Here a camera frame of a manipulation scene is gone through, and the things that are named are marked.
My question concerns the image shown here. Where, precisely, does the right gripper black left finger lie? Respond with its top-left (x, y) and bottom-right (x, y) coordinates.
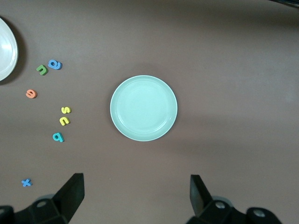
top-left (0, 173), bottom-right (85, 224)

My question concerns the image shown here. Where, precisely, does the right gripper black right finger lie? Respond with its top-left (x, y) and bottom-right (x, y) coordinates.
top-left (186, 174), bottom-right (281, 224)

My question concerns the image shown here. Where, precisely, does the teal foam letter b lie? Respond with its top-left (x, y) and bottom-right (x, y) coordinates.
top-left (52, 132), bottom-right (65, 143)

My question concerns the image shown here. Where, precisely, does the light green plate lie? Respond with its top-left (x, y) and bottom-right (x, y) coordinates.
top-left (110, 75), bottom-right (178, 142)

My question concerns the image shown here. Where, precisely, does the green foam letter u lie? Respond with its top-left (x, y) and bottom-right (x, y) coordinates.
top-left (36, 65), bottom-right (49, 76)

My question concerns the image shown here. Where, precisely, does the blue foam letter a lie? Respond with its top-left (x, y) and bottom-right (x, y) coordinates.
top-left (48, 59), bottom-right (63, 70)

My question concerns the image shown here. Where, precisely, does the beige plate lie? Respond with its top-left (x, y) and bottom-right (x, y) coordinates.
top-left (0, 16), bottom-right (19, 82)

